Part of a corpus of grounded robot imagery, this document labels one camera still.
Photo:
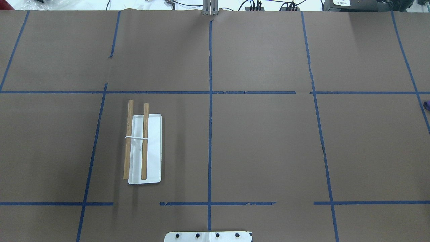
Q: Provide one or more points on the purple towel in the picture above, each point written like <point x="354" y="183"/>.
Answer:
<point x="426" y="105"/>

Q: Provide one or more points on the white towel rack base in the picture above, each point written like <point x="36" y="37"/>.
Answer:
<point x="154" y="162"/>

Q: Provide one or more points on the inner wooden rack bar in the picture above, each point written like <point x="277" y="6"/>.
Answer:
<point x="145" y="141"/>

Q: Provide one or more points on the wooden rack bar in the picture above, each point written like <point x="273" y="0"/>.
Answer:
<point x="130" y="112"/>
<point x="145" y="141"/>

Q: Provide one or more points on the outer wooden rack bar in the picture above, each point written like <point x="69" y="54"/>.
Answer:
<point x="130" y="112"/>

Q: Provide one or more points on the brown paper table cover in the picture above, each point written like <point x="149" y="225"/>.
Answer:
<point x="297" y="127"/>

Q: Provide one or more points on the white rack bracket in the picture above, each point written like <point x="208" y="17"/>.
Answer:
<point x="136" y="141"/>

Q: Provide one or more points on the aluminium frame post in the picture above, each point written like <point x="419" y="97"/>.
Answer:
<point x="210" y="7"/>

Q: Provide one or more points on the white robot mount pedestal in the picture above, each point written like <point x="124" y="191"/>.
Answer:
<point x="209" y="236"/>

